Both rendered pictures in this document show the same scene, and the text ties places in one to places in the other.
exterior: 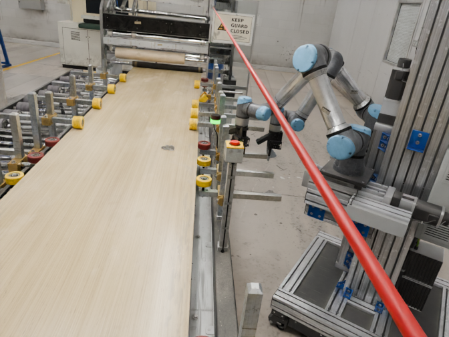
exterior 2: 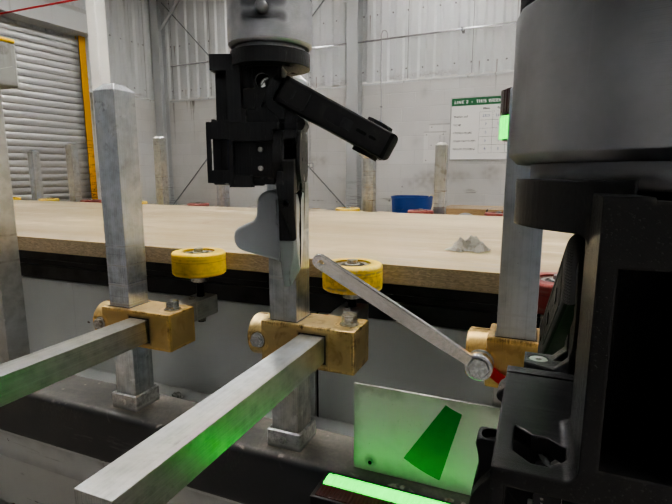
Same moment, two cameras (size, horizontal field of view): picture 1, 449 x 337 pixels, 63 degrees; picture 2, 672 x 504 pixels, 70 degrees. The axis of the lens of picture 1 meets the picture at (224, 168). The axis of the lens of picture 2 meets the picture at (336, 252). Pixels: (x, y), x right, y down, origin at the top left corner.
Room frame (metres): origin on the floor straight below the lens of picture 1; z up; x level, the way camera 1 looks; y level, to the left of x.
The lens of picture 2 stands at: (2.20, -0.44, 1.03)
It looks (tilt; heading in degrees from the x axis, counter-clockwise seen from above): 10 degrees down; 118
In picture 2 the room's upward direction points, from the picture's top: straight up
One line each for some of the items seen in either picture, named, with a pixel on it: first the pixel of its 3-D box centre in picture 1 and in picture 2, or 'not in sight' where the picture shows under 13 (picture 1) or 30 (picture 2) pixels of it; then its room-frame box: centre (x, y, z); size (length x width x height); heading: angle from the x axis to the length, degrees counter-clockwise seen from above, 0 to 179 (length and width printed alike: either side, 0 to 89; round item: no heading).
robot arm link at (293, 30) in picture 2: (242, 120); (269, 29); (1.94, -0.07, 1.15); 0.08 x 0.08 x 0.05
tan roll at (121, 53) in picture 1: (168, 57); not in sight; (4.44, 0.80, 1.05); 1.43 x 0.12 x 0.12; 95
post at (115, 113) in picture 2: (224, 184); (127, 268); (1.65, -0.01, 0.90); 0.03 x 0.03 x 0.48; 5
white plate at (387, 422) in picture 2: not in sight; (475, 451); (2.12, 0.01, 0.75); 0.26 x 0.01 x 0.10; 5
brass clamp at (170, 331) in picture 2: (222, 195); (143, 322); (1.67, 0.00, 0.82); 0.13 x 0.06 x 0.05; 5
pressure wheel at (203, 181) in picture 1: (203, 187); (200, 284); (1.68, 0.10, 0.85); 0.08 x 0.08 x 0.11
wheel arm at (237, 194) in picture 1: (240, 195); (94, 349); (1.70, -0.10, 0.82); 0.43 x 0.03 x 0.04; 95
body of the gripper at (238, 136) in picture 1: (240, 135); (263, 123); (1.93, -0.07, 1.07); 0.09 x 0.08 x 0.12; 25
